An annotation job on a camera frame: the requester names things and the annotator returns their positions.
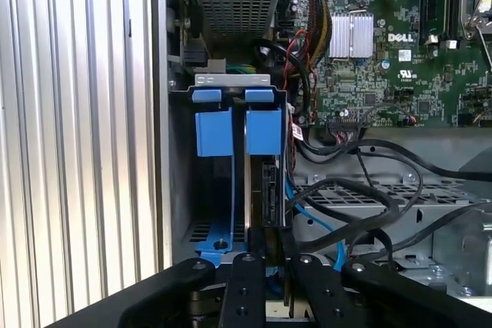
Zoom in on long black wire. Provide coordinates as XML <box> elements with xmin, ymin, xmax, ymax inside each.
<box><xmin>294</xmin><ymin>137</ymin><xmax>492</xmax><ymax>183</ymax></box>

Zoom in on black disk wire with connector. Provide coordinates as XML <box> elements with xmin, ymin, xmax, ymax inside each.
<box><xmin>248</xmin><ymin>176</ymin><xmax>401</xmax><ymax>267</ymax></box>

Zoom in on braided power wire bundle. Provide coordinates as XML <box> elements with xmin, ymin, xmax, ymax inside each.
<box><xmin>303</xmin><ymin>0</ymin><xmax>334</xmax><ymax>68</ymax></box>

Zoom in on blue plastic disk carrier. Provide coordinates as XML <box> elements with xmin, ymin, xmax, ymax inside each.
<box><xmin>191</xmin><ymin>88</ymin><xmax>247</xmax><ymax>267</ymax></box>

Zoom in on green Dell motherboard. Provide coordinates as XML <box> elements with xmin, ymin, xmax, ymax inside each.
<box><xmin>276</xmin><ymin>0</ymin><xmax>492</xmax><ymax>129</ymax></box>

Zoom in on silver power supply unit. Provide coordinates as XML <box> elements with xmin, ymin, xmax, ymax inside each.
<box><xmin>168</xmin><ymin>0</ymin><xmax>288</xmax><ymax>41</ymax></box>

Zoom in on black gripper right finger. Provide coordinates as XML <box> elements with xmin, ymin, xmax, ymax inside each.
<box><xmin>290</xmin><ymin>253</ymin><xmax>492</xmax><ymax>328</ymax></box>

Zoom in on black open PC case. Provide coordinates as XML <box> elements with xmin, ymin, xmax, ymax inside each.
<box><xmin>149</xmin><ymin>0</ymin><xmax>492</xmax><ymax>306</ymax></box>

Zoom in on black disk bay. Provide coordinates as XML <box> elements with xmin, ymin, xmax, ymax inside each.
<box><xmin>168</xmin><ymin>74</ymin><xmax>293</xmax><ymax>267</ymax></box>

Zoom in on silver finned heat sink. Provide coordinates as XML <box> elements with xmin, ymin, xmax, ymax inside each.
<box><xmin>328</xmin><ymin>12</ymin><xmax>374</xmax><ymax>59</ymax></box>

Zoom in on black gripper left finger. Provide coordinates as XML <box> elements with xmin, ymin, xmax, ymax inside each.
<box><xmin>117</xmin><ymin>252</ymin><xmax>267</xmax><ymax>328</ymax></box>

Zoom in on locking lever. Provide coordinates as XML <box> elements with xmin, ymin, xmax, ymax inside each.
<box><xmin>467</xmin><ymin>0</ymin><xmax>492</xmax><ymax>30</ymax></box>

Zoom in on blue disk wire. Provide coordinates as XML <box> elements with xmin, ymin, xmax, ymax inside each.
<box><xmin>284</xmin><ymin>184</ymin><xmax>345</xmax><ymax>273</ymax></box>

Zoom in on grey metal drive cage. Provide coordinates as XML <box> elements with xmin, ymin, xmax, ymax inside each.
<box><xmin>291</xmin><ymin>128</ymin><xmax>492</xmax><ymax>298</ymax></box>

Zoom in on hard disk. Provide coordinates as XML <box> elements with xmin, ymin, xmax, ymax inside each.
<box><xmin>244</xmin><ymin>88</ymin><xmax>288</xmax><ymax>229</ymax></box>

